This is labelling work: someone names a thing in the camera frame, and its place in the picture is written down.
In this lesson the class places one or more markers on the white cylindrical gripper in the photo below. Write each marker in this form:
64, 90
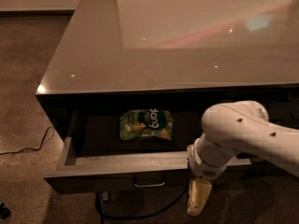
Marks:
203, 166

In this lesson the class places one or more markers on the drawer with metal handle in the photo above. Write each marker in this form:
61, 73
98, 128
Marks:
95, 159

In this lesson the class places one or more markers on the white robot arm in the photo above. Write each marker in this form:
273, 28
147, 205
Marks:
228, 130

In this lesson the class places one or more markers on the dark cabinet with glossy top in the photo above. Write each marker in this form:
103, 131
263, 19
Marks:
115, 51

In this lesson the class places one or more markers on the green snack bag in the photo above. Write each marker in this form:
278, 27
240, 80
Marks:
144, 123

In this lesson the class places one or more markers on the black object on floor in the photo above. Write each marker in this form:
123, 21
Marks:
4, 212

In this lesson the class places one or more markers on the dark wall baseboard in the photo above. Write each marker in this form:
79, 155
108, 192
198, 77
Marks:
36, 13

